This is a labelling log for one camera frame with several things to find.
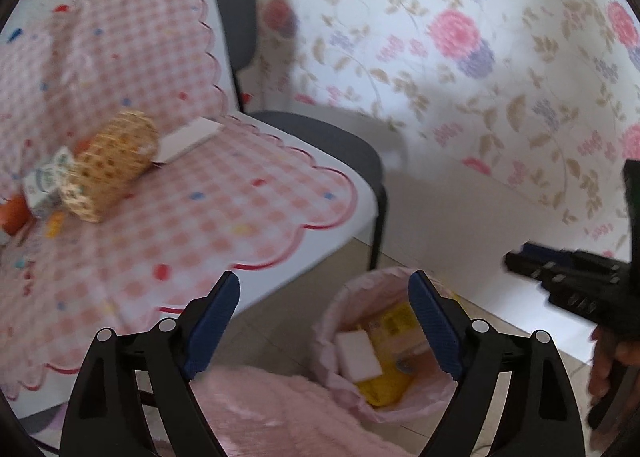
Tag white foam block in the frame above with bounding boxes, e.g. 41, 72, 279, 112
334, 330, 383, 383

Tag pink lined trash bin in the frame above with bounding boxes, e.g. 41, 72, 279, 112
311, 266, 456, 423

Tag right hand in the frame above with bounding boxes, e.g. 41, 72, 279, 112
588, 327, 639, 405

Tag pink fuzzy trousers leg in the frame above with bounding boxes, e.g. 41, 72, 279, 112
190, 366, 407, 457

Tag yellow packaging in bin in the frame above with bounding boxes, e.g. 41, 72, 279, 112
357, 301, 428, 408

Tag red apple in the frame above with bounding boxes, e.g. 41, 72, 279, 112
1, 194, 32, 236

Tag white milk carton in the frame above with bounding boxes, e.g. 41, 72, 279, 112
22, 146, 74, 219

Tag pink checkered chair cover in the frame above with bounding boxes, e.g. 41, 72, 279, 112
1, 0, 371, 410

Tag woven bamboo basket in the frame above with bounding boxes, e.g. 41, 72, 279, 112
58, 110, 160, 223

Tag white flat box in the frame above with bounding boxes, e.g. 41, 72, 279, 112
153, 117, 224, 166

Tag dark grey chair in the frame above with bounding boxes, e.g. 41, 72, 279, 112
216, 0, 388, 271

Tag floral wall sheet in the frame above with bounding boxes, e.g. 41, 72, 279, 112
258, 0, 639, 255

